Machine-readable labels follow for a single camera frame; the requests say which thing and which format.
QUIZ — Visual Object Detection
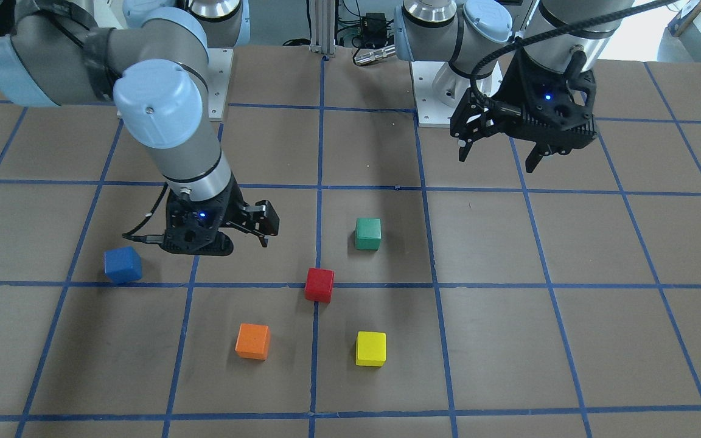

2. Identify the yellow wooden block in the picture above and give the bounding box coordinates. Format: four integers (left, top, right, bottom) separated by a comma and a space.
354, 331, 387, 367

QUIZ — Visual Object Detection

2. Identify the aluminium frame post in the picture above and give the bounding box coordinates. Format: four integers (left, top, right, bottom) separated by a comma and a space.
309, 0, 337, 58

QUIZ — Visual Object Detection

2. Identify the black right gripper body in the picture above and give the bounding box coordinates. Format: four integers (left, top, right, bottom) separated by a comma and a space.
162, 182, 246, 256

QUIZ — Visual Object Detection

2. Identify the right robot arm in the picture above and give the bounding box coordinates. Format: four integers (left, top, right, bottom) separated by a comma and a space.
0, 1, 280, 256

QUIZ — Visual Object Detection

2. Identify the blue wooden block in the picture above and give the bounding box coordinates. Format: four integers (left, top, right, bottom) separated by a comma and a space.
103, 246, 144, 285

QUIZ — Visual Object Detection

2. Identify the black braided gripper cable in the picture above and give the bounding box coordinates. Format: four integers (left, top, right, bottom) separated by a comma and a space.
470, 0, 677, 116

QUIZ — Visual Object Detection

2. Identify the red wooden block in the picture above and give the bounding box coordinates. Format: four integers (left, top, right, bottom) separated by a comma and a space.
304, 267, 335, 303

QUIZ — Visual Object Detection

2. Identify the green wooden block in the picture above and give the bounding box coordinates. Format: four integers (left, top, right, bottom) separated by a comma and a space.
354, 217, 382, 251

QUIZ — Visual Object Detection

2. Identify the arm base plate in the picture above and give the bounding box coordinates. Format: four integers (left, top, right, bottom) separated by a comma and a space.
411, 61, 470, 128
206, 48, 234, 122

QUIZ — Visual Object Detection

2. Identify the orange wooden block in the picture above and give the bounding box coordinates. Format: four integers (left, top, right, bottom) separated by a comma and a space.
234, 322, 271, 361

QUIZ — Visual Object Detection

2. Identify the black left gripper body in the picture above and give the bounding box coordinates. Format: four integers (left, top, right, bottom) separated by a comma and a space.
490, 52, 598, 151

